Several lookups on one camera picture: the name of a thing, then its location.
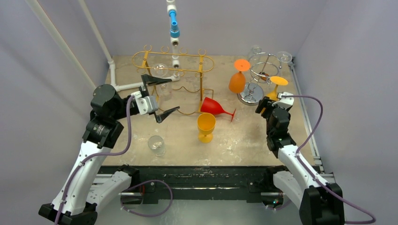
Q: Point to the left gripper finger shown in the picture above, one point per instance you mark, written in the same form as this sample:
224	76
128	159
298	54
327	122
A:
161	117
149	80

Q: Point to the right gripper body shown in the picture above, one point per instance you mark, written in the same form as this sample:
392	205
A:
264	105

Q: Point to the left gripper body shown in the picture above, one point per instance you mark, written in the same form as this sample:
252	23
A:
142	88

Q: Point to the round clear wine glass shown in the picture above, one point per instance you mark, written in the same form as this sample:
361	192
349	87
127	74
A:
164	90

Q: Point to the yellow plastic goblet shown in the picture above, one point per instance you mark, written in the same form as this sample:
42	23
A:
278	81
206	123

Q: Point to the orange plastic goblet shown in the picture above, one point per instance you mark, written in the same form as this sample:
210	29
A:
237	81

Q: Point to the patterned clear goblet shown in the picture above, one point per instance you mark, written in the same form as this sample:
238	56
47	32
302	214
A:
254	56

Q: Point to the red plastic goblet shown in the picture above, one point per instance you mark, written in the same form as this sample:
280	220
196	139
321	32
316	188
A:
211	106

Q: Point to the clear champagne flute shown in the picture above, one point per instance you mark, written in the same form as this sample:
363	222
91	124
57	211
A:
283	57

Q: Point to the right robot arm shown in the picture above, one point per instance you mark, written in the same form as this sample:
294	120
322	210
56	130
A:
316	199

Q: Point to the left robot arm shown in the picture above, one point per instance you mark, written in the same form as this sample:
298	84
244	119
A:
77	203

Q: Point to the chrome round glass rack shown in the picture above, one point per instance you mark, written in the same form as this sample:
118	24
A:
253	91

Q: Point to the clear glass near front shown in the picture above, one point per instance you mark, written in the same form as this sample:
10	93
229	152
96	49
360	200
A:
156	145

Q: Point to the blue pipe fitting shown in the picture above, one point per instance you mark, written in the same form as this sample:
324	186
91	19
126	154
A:
174	29

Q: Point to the black mounting base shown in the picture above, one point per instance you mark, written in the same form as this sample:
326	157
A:
253	184

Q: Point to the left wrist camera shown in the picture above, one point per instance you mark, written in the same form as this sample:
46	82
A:
144	105

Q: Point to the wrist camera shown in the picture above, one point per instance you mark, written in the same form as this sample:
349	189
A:
144	105
283	102

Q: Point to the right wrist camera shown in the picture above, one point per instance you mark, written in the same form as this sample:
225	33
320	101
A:
283	102

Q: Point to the gold wire glass rack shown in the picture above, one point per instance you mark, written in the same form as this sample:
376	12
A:
205	64

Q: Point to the white PVC pipe frame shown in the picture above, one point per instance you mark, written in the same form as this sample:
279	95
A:
71	25

